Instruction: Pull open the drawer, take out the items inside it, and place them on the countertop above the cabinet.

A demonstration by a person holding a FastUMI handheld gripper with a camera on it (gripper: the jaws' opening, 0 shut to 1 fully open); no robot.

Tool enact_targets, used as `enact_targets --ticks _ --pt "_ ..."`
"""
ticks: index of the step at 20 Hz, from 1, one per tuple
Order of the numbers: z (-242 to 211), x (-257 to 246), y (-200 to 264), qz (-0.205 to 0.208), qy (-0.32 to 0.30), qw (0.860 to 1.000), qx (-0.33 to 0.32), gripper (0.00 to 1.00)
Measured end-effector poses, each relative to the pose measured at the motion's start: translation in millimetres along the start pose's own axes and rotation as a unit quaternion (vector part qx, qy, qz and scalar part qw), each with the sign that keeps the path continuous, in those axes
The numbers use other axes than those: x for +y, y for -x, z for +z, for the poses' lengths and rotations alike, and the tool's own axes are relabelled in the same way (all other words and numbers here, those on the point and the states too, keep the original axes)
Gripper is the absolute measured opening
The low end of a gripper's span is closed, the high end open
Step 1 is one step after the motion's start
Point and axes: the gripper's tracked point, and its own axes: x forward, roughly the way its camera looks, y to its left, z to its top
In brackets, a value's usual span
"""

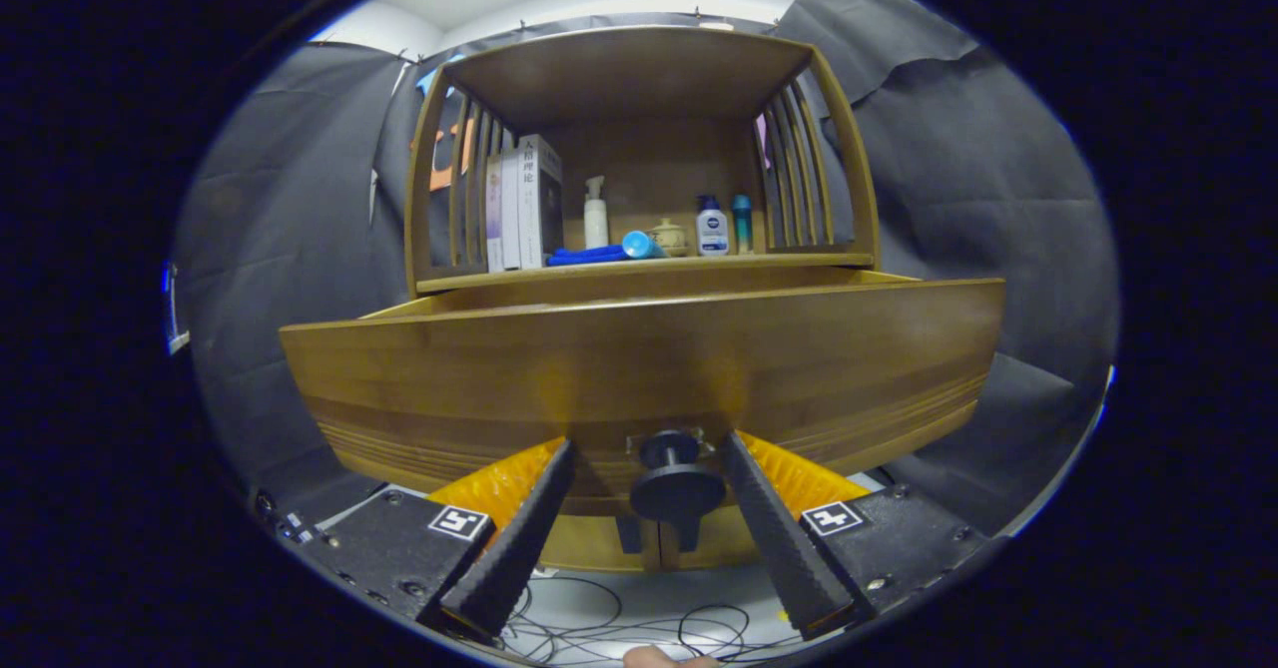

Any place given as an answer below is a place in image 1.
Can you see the wooden cabinet door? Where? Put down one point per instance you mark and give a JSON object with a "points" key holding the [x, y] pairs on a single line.
{"points": [[589, 545], [729, 551]]}

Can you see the wooden countertop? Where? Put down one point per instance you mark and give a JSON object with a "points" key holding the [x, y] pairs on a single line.
{"points": [[759, 261]]}

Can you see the blue cloth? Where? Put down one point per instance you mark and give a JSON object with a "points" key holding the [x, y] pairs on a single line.
{"points": [[584, 257]]}

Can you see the teal bottle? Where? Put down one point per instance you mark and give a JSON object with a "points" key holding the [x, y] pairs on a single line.
{"points": [[742, 229]]}

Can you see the wooden cabinet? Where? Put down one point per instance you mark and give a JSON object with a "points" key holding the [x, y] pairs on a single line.
{"points": [[649, 79]]}

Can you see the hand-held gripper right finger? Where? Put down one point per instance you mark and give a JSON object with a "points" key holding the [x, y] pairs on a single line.
{"points": [[779, 543]]}

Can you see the white lotion bottle blue cap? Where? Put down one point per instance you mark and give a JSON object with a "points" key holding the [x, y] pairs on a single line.
{"points": [[712, 234]]}

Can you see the wooden drawer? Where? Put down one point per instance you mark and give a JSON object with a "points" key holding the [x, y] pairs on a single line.
{"points": [[649, 368]]}

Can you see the white pump bottle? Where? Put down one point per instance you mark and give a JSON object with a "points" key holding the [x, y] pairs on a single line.
{"points": [[596, 224]]}

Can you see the pale purple book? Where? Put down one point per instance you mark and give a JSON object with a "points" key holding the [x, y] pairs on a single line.
{"points": [[494, 219]]}

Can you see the white book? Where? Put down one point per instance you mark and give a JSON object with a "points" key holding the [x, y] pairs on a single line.
{"points": [[510, 214]]}

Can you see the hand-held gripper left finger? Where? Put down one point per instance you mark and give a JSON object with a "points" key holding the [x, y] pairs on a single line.
{"points": [[514, 548]]}

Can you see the blue cosmetic tube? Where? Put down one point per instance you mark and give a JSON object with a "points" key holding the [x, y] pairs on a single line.
{"points": [[639, 245]]}

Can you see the lidded tea bowl with saucer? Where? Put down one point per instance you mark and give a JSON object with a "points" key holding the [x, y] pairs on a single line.
{"points": [[671, 239]]}

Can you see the white device on stand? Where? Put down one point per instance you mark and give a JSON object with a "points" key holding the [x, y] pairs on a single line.
{"points": [[175, 309]]}

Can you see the book with dark portrait cover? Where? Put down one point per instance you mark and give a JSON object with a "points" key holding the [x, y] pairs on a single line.
{"points": [[544, 209]]}

